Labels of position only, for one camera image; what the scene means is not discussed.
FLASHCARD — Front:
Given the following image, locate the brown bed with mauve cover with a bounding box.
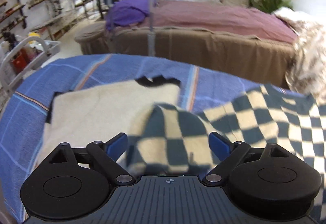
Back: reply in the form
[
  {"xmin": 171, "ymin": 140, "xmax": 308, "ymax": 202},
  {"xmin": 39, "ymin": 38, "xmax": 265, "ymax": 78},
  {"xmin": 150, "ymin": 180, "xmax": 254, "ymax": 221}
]
[{"xmin": 75, "ymin": 0, "xmax": 297, "ymax": 88}]

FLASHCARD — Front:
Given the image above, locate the metal stand pole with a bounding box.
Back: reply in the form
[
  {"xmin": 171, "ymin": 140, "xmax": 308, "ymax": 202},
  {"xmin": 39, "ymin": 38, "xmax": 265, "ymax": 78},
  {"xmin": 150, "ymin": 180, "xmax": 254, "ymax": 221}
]
[{"xmin": 148, "ymin": 0, "xmax": 155, "ymax": 57}]

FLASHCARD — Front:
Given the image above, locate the grey utility cart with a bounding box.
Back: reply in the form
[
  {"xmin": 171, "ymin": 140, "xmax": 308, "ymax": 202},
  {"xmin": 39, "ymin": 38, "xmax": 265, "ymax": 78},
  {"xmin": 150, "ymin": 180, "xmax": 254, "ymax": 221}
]
[{"xmin": 1, "ymin": 36, "xmax": 61, "ymax": 96}]

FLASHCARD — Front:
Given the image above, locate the green potted plant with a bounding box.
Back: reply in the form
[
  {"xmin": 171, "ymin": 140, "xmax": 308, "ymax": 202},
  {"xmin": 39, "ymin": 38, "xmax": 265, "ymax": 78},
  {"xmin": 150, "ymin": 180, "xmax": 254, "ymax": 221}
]
[{"xmin": 250, "ymin": 0, "xmax": 293, "ymax": 14}]

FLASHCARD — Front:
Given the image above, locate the cream garment with black trim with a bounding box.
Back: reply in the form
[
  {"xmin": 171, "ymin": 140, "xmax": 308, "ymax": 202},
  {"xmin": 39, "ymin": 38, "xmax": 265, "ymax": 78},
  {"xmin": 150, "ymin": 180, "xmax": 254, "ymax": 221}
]
[{"xmin": 35, "ymin": 76, "xmax": 181, "ymax": 165}]

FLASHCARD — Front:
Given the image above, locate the purple blanket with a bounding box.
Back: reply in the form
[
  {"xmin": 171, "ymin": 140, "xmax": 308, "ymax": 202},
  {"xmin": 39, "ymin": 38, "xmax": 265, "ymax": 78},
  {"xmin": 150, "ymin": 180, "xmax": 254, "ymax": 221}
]
[{"xmin": 105, "ymin": 0, "xmax": 150, "ymax": 31}]

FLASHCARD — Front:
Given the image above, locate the dark green checkered sweater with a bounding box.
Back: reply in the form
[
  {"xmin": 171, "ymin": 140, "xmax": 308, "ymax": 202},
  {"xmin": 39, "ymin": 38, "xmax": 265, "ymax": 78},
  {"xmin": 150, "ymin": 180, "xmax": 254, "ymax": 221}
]
[{"xmin": 125, "ymin": 83, "xmax": 326, "ymax": 222}]

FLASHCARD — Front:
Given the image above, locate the beige patterned pillow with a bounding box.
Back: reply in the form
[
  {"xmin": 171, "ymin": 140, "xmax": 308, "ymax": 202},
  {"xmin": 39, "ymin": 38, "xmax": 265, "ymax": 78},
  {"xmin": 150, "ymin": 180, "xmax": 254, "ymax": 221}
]
[{"xmin": 272, "ymin": 7, "xmax": 325, "ymax": 103}]

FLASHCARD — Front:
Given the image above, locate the blue plaid bed sheet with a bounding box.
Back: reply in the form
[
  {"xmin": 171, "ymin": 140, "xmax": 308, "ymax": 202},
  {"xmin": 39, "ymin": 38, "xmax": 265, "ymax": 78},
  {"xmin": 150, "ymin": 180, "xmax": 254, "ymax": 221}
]
[{"xmin": 0, "ymin": 54, "xmax": 312, "ymax": 224}]

